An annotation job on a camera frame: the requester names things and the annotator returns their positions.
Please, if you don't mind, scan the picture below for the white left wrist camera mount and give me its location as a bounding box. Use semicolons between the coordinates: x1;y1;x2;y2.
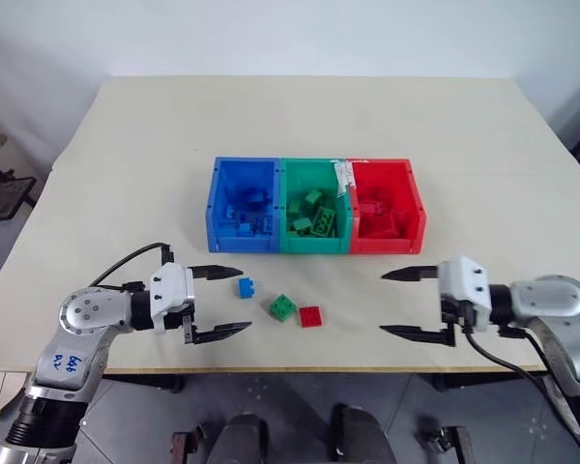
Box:
149;262;195;335

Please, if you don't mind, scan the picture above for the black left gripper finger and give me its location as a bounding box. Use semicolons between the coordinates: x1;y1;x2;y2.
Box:
188;263;244;283
183;319;253;346

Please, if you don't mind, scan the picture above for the white torn tape strip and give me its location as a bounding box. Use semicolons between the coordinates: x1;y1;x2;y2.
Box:
333;160;357;198

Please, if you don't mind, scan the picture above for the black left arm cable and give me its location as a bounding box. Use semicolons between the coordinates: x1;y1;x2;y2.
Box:
88;242;176;290

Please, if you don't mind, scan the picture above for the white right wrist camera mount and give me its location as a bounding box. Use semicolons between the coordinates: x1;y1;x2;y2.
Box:
436;255;494;334

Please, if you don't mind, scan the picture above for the black table frame bar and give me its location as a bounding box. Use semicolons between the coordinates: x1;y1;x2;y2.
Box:
431;370;548;393
100;373;186;393

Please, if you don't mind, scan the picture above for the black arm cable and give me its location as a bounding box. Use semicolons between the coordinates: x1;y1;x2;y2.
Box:
462;322;580;439
88;242;176;290

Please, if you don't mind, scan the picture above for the blue plastic bin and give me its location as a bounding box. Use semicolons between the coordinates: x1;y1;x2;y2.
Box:
204;155;284;254

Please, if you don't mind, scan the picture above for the long green building block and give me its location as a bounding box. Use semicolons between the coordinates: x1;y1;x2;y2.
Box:
310;204;338;237

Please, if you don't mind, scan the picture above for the dark rounded shape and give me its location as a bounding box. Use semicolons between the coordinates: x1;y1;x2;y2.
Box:
330;402;393;464
206;412;273;464

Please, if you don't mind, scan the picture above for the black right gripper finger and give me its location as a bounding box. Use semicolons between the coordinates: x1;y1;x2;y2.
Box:
378;320;458;349
380;265;442;283

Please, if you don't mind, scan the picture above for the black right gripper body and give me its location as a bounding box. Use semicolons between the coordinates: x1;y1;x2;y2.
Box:
439;294;480;335

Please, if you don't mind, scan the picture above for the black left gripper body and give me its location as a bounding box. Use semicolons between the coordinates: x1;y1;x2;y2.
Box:
163;267;197;332

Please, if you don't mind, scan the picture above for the small blue building block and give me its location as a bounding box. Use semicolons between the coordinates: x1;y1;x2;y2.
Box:
236;276;259;300

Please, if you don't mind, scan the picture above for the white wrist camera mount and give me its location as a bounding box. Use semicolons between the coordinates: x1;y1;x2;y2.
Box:
436;255;494;334
149;262;195;335

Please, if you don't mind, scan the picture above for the black metal rack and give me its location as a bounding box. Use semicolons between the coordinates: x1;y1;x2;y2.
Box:
0;130;38;224

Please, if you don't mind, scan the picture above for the square green building block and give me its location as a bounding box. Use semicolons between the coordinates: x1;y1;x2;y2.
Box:
268;293;299;322

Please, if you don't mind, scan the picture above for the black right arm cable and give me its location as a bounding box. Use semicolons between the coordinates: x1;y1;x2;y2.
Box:
462;322;580;439

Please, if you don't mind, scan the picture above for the green plastic bin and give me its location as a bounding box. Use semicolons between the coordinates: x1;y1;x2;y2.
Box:
276;157;355;256

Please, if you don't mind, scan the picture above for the red plastic bin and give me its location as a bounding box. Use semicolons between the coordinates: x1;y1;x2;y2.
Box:
344;157;428;255

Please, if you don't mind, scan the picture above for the flat red building block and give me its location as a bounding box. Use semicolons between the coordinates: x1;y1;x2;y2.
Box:
299;304;326;330

